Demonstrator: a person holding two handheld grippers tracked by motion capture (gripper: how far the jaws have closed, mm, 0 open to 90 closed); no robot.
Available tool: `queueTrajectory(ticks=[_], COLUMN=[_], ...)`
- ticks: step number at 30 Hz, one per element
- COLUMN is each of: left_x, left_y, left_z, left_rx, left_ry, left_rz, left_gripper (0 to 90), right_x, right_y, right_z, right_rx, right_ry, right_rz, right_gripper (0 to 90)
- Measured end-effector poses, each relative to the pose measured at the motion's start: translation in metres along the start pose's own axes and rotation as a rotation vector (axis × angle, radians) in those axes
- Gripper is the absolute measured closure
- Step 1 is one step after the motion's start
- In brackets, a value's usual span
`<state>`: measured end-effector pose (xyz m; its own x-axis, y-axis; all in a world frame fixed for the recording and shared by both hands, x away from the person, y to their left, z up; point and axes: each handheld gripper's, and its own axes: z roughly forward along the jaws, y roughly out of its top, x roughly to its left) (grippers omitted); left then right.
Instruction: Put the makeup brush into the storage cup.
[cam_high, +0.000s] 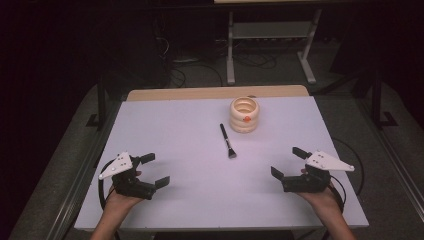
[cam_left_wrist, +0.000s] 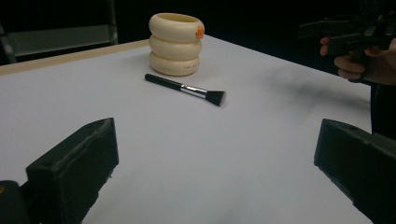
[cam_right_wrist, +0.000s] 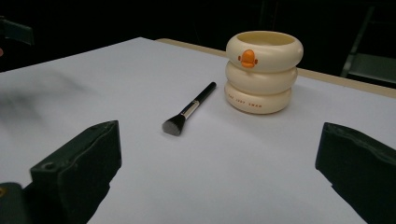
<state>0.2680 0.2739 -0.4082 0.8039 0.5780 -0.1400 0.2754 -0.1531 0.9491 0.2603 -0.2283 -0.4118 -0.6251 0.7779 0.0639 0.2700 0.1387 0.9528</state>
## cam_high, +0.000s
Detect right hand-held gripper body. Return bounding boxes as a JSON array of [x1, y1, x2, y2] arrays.
[[281, 150, 355, 194]]

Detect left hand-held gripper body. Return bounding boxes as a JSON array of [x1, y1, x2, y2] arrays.
[[98, 151, 158, 201]]

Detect black makeup brush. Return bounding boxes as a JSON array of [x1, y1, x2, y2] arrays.
[[219, 123, 238, 159]]

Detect person's left hand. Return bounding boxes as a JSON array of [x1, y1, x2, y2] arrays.
[[103, 169, 148, 214]]

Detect person's right hand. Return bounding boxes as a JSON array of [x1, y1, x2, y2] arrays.
[[298, 168, 341, 214]]

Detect cream ribbed ceramic cup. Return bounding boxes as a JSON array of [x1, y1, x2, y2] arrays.
[[229, 96, 260, 134]]

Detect black metal stand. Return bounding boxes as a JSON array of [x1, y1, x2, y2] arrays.
[[85, 78, 108, 132], [371, 71, 399, 130]]

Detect left hand-held gripper black cable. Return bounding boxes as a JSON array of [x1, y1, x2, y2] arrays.
[[97, 159, 116, 211]]

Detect hand-held gripper black cable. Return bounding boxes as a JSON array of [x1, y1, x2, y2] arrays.
[[328, 174, 347, 214], [97, 159, 116, 211]]

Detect right hand-held gripper black cable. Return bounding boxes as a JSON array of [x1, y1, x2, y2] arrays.
[[328, 174, 347, 214]]

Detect black cable loop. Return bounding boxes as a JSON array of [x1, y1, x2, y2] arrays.
[[331, 137, 365, 197]]

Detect tangle of black floor cables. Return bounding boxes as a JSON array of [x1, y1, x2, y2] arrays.
[[233, 53, 278, 70]]

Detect black floor cable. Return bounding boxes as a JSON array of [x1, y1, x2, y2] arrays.
[[169, 63, 224, 88]]

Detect white metal desk frame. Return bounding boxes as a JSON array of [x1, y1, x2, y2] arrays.
[[225, 9, 324, 86]]

